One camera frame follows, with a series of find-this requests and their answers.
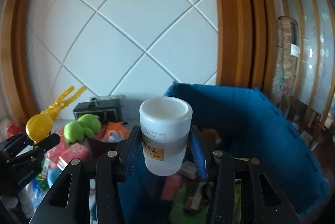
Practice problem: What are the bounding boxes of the black gift box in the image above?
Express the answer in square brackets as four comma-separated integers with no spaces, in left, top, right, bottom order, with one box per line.
[73,95,125,124]

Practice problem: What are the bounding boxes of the pink tissue pack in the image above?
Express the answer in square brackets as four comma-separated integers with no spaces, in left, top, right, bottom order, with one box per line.
[46,137,92,170]

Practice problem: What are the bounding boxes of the green plush toy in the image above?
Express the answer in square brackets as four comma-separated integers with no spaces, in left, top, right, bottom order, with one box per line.
[63,114,102,144]

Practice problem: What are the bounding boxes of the blue plastic crate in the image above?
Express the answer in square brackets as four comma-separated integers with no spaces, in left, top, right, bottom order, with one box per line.
[118,83,329,223]

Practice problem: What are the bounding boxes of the yellow snowball clip toy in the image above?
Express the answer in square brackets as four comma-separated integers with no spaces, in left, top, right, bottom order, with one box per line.
[26,86,87,143]

